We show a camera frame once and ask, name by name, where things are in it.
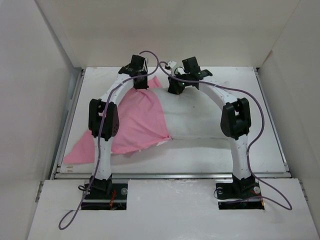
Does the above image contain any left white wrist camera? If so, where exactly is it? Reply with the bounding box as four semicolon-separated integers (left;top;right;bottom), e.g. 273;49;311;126
144;57;149;67

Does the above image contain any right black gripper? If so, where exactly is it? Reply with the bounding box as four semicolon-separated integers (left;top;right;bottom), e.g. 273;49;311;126
167;70;191;95

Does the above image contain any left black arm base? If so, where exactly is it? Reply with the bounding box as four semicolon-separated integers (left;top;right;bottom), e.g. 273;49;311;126
84;178;128;201

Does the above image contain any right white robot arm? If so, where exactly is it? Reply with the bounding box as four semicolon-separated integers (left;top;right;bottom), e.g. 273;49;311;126
165;57;255;200

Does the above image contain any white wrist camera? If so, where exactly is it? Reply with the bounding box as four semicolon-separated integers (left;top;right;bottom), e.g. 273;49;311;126
164;60;179;76
144;57;149;67

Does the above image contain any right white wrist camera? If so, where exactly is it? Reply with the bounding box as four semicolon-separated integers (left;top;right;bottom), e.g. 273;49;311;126
164;60;179;76

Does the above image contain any pink pillowcase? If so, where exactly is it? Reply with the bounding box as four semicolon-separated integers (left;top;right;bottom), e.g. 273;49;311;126
63;76;171;164

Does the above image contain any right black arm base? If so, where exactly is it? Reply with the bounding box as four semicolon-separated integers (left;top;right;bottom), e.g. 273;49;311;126
215;174;260;200

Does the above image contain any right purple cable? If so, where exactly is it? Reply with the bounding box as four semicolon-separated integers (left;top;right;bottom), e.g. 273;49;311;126
157;61;293;211

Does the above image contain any front aluminium rail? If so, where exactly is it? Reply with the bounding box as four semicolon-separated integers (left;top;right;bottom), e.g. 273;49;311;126
52;171;292;180

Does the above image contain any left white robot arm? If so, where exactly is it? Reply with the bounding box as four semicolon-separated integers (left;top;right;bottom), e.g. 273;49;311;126
88;55;148;199

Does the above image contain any white pillow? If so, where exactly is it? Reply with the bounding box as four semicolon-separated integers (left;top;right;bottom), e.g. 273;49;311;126
152;87;227;140

